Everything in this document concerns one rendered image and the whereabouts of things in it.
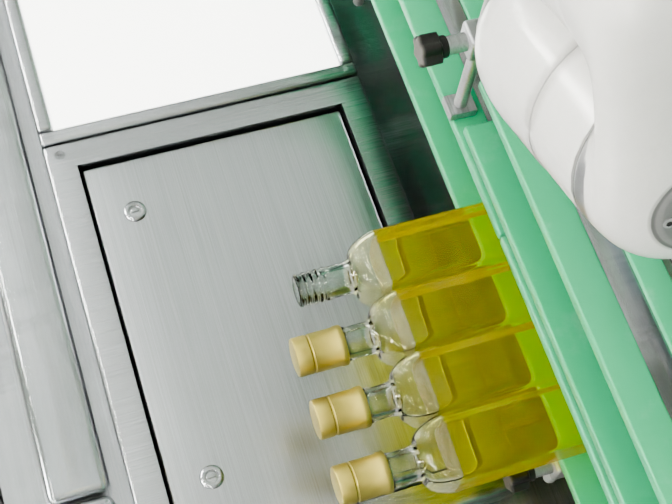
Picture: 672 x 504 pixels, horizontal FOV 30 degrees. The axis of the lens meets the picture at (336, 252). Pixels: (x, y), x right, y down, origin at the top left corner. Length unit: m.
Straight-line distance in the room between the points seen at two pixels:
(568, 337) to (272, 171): 0.39
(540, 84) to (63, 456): 0.69
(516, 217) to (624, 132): 0.54
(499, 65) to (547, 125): 0.05
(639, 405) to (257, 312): 0.42
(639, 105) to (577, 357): 0.52
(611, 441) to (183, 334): 0.42
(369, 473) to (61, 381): 0.33
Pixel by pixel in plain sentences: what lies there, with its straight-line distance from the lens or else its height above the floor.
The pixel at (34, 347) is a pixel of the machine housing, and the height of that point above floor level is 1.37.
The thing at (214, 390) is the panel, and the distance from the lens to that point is 1.18.
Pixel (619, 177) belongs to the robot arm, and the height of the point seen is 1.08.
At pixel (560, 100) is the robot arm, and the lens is 0.60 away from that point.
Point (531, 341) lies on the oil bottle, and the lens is 1.06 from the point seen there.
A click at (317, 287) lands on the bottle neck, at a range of 1.07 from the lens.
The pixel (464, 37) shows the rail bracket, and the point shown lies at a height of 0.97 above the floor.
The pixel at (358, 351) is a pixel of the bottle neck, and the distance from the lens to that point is 1.06.
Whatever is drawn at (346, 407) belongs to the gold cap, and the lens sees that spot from 1.03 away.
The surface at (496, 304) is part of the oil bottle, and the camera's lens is 1.07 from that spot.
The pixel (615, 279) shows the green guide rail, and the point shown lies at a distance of 0.99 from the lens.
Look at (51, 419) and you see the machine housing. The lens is 1.19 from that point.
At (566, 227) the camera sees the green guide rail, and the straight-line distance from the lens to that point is 0.99.
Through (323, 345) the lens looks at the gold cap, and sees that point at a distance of 1.05.
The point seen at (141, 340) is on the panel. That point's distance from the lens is 1.21.
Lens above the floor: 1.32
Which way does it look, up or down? 12 degrees down
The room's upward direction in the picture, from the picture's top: 105 degrees counter-clockwise
